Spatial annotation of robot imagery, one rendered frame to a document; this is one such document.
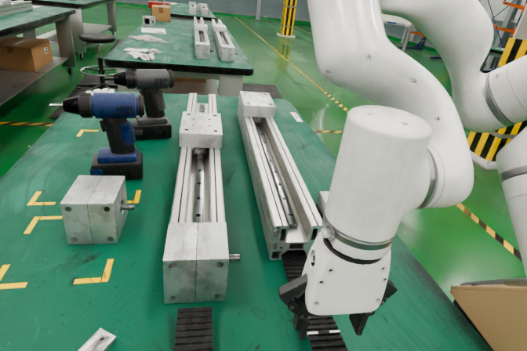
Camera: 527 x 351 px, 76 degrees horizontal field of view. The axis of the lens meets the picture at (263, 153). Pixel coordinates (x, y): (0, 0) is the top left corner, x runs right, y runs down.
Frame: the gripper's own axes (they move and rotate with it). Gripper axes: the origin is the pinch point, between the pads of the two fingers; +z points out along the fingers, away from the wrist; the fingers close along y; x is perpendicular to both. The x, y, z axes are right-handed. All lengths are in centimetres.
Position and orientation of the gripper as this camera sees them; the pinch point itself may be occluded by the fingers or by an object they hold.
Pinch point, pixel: (328, 323)
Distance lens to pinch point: 54.5
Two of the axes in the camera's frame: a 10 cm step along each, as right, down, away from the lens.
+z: -1.1, 8.9, 4.4
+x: -1.5, -4.5, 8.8
